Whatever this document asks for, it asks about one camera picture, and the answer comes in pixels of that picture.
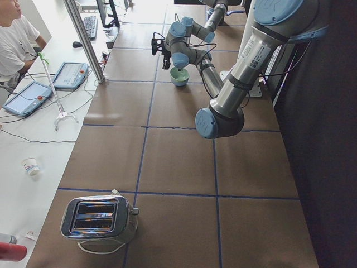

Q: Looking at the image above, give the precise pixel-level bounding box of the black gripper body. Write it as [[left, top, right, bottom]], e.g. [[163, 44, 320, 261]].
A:
[[161, 42, 171, 60]]

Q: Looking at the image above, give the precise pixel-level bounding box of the green bowl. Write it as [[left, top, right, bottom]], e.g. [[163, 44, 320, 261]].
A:
[[170, 67, 190, 82]]

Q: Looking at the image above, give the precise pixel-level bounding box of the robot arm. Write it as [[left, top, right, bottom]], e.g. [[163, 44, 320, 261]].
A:
[[181, 0, 229, 43], [152, 1, 331, 139]]

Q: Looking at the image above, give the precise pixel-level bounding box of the black computer monitor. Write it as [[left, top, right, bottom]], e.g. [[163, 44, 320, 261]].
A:
[[96, 0, 120, 28]]

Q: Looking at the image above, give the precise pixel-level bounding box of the black keyboard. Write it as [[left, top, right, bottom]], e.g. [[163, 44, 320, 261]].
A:
[[83, 16, 98, 40]]

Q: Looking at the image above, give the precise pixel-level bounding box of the black computer mouse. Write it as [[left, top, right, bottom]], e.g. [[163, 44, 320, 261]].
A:
[[72, 41, 82, 48]]

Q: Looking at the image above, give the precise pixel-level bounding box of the far teach pendant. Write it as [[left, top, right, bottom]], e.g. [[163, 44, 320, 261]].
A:
[[52, 62, 89, 91]]

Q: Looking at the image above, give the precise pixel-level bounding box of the teach pendant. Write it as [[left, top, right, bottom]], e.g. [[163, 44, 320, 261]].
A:
[[52, 62, 89, 91], [3, 81, 52, 117]]

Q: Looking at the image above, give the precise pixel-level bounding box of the reacher grabber tool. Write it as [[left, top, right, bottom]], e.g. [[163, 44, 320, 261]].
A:
[[37, 52, 79, 131]]

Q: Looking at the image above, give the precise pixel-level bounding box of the near teach pendant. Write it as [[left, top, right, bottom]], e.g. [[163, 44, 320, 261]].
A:
[[3, 81, 52, 117]]

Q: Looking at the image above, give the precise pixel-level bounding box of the person in white shirt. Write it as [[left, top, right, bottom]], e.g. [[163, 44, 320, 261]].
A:
[[1, 1, 47, 93]]

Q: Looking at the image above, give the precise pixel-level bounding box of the silver toaster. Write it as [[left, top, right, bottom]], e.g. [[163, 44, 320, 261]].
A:
[[61, 189, 139, 255]]

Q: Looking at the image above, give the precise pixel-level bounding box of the paper cup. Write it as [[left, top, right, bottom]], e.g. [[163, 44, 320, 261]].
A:
[[22, 157, 40, 176]]

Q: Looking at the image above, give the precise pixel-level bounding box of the red bottle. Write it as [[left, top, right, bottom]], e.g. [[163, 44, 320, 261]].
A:
[[1, 233, 27, 262]]

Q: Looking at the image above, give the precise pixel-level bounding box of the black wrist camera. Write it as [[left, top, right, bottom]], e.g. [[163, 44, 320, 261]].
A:
[[151, 38, 163, 56]]

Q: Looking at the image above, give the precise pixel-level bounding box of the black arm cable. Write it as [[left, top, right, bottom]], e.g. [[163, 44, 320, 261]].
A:
[[152, 32, 218, 70]]

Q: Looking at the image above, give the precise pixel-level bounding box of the aluminium frame post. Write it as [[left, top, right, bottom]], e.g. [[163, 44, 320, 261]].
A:
[[64, 0, 105, 84]]

